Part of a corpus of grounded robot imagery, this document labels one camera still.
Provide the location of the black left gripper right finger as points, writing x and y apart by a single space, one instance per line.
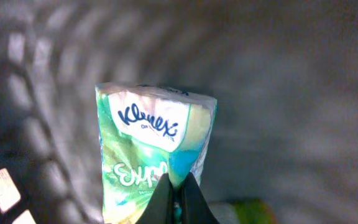
195 210

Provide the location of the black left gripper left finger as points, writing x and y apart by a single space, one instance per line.
159 210

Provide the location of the green Kleenex tissue pack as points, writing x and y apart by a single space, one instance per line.
147 131

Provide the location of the grey plastic mesh basket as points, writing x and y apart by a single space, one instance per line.
284 73

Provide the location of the green snack bag in basket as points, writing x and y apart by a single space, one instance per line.
248 211

